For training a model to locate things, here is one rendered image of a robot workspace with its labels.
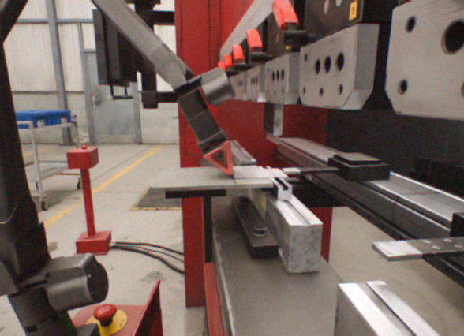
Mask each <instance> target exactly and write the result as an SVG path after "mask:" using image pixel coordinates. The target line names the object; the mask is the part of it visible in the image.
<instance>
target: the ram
mask: <svg viewBox="0 0 464 336"><path fill-rule="evenodd" d="M254 1H255V0H219V49H220V48H221V47H222V45H223V44H224V43H225V41H226V40H227V38H228V37H229V35H230V34H231V33H232V32H233V30H234V29H235V28H236V27H237V25H238V23H239V22H240V20H241V19H242V18H243V16H244V15H245V13H246V12H247V11H248V9H249V7H250V6H251V5H252V4H253V2H254ZM274 1H275V0H267V1H266V2H265V3H264V5H263V6H262V7H261V8H260V10H259V11H258V12H257V13H256V15H255V16H254V17H253V18H252V20H251V21H250V22H249V23H248V24H247V25H246V26H245V27H244V29H243V30H242V31H241V32H240V34H239V35H237V36H236V38H235V39H234V40H233V41H232V43H231V44H230V45H229V46H228V48H226V49H225V50H224V52H223V53H222V54H221V55H220V57H219V61H220V62H223V63H224V60H223V55H225V54H229V53H230V52H231V51H232V46H233V45H238V44H239V43H240V42H241V41H242V40H243V39H244V38H246V32H247V31H248V30H254V29H255V28H256V27H257V26H258V25H259V24H260V23H261V22H262V21H268V16H269V14H270V13H271V12H272V11H273V9H272V5H273V2H274Z"/></svg>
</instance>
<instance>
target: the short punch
mask: <svg viewBox="0 0 464 336"><path fill-rule="evenodd" d="M264 131H266V132H267V139H269V140H270V141H272V142H274V143H276V144H279V136H281V135H282V134H283V103H267V102H264Z"/></svg>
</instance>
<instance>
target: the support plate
mask: <svg viewBox="0 0 464 336"><path fill-rule="evenodd" d="M232 167H233V168H234V170H243V169H259V167H257V166H232ZM234 180H235V181H236V183H237V184H235V183H234V181H233V179H232V177H231V176H230V175H226V174H225V173H224V172H222V171H221V170H220V168H218V167H173V168H159V171H158V173H157V175H156V177H155V183H154V185H153V187H152V191H153V192H166V191H186V190H207V189H247V188H267V187H274V182H273V181H272V180H271V179H270V178H269V177H266V178H244V179H234Z"/></svg>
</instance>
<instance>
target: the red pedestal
mask: <svg viewBox="0 0 464 336"><path fill-rule="evenodd" d="M66 155H67V163H68V168H69V169H80V171H81V178H82V185H83V193H84V206H85V214H86V221H87V228H88V232H83V233H81V235H80V236H79V237H78V238H77V240H76V248H77V250H76V251H75V253H74V254H73V256H75V255H80V254H85V253H91V254H92V255H94V256H99V255H106V254H107V253H108V251H109V243H110V240H111V239H112V238H111V231H97V232H96V231H95V220H94V213H93V205H92V191H91V183H90V176H89V168H92V167H94V166H96V165H97V164H98V163H99V156H98V148H97V147H87V146H86V145H83V146H82V148H75V149H73V150H72V151H69V152H67V153H66Z"/></svg>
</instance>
